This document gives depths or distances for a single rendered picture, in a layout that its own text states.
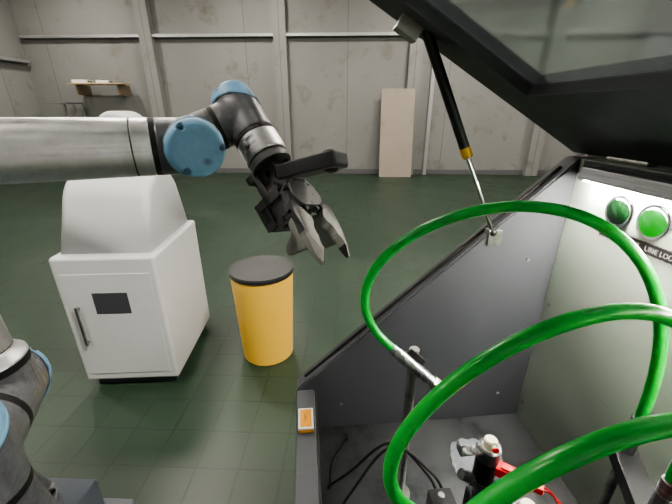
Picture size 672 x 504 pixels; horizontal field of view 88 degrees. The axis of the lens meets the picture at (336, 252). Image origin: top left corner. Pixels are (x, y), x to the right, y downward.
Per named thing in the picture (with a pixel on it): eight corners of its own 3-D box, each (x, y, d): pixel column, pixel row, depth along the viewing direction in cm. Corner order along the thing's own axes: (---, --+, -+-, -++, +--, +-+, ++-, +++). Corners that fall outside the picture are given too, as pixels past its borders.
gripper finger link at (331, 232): (334, 264, 63) (301, 225, 63) (358, 247, 61) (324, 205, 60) (328, 271, 61) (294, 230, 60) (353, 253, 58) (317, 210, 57)
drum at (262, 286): (302, 335, 256) (299, 256, 232) (290, 372, 219) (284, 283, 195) (250, 331, 260) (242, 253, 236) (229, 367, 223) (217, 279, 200)
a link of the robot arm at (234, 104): (210, 117, 66) (251, 100, 67) (236, 163, 63) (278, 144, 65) (199, 86, 58) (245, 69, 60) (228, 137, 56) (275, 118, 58)
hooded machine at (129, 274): (175, 392, 204) (128, 180, 157) (80, 391, 205) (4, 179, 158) (216, 323, 270) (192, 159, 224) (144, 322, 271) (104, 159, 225)
